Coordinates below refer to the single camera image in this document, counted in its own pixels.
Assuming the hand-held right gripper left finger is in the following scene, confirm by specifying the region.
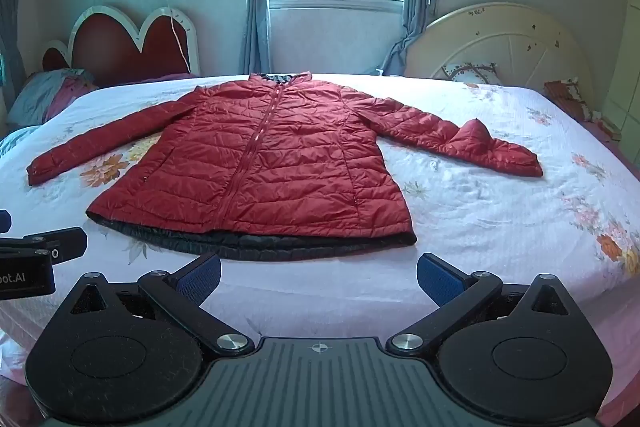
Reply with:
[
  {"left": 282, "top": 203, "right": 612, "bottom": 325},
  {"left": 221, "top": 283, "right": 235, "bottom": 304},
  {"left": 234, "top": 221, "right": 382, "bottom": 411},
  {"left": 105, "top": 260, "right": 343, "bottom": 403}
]
[{"left": 66, "top": 253, "right": 256, "bottom": 356}]

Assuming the floral bed sheet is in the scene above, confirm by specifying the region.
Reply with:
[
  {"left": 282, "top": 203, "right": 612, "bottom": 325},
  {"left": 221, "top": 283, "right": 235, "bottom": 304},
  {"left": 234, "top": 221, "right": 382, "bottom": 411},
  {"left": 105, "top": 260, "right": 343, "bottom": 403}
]
[{"left": 0, "top": 71, "right": 640, "bottom": 408}]

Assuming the red patterned pillow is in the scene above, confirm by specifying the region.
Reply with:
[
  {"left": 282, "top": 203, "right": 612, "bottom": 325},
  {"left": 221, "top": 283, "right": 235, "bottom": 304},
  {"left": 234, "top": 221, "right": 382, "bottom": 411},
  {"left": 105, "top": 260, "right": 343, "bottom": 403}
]
[{"left": 543, "top": 79, "right": 618, "bottom": 142}]

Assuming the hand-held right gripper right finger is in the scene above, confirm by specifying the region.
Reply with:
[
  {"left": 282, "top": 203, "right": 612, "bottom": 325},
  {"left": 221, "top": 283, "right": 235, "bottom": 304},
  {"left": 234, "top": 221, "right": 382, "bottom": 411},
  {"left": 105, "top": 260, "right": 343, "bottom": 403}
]
[{"left": 386, "top": 252, "right": 577, "bottom": 355}]

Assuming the red heart-shaped headboard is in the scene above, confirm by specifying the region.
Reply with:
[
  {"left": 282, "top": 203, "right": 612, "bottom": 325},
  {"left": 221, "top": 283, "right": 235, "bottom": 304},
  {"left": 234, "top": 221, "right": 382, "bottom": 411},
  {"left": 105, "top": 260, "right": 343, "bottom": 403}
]
[{"left": 41, "top": 5, "right": 202, "bottom": 82}]

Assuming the cream round headboard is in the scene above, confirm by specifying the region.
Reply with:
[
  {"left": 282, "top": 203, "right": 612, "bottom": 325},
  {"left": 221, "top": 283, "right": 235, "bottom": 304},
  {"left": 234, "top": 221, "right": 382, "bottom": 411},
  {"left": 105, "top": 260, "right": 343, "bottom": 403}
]
[{"left": 403, "top": 2, "right": 595, "bottom": 94}]

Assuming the blue and pink pillow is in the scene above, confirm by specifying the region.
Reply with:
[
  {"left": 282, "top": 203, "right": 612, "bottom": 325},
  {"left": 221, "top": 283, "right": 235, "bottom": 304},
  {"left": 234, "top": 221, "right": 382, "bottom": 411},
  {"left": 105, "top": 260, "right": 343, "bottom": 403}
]
[{"left": 7, "top": 68, "right": 100, "bottom": 128}]

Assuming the cream cabinet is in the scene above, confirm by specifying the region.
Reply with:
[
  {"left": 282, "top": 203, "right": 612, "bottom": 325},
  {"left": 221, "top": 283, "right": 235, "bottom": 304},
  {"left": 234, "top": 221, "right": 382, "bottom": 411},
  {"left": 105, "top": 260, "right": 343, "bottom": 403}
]
[{"left": 597, "top": 0, "right": 640, "bottom": 188}]

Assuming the red puffer jacket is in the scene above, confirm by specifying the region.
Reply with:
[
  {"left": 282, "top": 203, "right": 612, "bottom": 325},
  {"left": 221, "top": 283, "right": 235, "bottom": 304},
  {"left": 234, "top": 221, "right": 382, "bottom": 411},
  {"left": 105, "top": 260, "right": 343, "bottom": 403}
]
[{"left": 26, "top": 73, "right": 544, "bottom": 262}]

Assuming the white dotted pillow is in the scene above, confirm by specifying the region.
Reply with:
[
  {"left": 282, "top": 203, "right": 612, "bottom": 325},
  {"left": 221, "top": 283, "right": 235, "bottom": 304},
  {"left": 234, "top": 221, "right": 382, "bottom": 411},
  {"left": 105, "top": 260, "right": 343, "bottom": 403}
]
[{"left": 441, "top": 62, "right": 502, "bottom": 86}]

